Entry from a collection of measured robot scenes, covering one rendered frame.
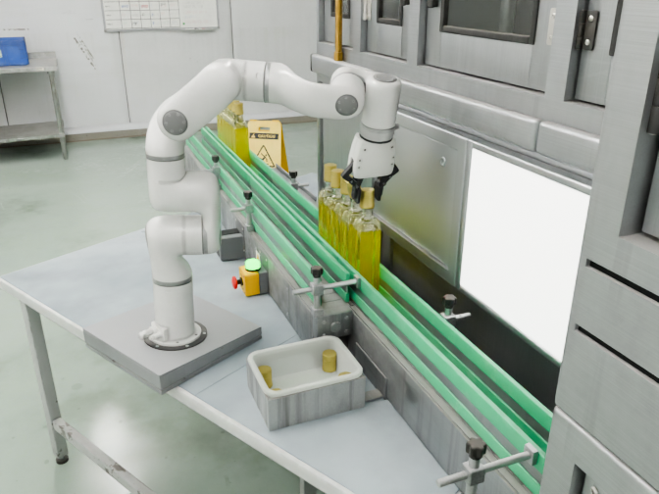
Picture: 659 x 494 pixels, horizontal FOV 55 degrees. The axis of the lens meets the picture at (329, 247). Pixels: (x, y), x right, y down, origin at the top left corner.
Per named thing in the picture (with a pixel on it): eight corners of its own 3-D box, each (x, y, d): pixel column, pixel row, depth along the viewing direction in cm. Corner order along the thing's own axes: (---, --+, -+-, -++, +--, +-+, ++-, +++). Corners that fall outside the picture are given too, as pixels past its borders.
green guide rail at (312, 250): (349, 302, 155) (349, 272, 152) (345, 302, 155) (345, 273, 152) (204, 142, 304) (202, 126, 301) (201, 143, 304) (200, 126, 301)
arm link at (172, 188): (147, 150, 144) (219, 150, 147) (154, 245, 154) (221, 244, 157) (143, 162, 136) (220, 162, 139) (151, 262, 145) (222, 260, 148)
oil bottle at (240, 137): (250, 172, 261) (247, 103, 249) (237, 173, 259) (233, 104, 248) (247, 169, 265) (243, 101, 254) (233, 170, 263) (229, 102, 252)
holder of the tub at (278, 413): (386, 401, 141) (387, 371, 138) (269, 431, 131) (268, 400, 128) (355, 361, 155) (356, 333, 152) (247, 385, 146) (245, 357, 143)
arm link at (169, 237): (150, 271, 156) (145, 210, 150) (204, 270, 158) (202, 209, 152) (146, 287, 147) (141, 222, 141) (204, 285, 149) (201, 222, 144)
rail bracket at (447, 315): (472, 351, 137) (477, 296, 131) (444, 357, 134) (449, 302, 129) (461, 341, 140) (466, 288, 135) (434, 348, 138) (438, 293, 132)
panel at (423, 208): (608, 392, 106) (649, 201, 92) (594, 396, 105) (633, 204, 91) (375, 218, 183) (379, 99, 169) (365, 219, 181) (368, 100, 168)
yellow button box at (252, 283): (268, 294, 188) (267, 271, 185) (244, 298, 186) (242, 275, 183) (262, 284, 194) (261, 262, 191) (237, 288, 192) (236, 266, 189)
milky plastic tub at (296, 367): (366, 405, 139) (367, 371, 135) (268, 430, 131) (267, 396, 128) (335, 364, 154) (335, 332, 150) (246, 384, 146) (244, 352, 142)
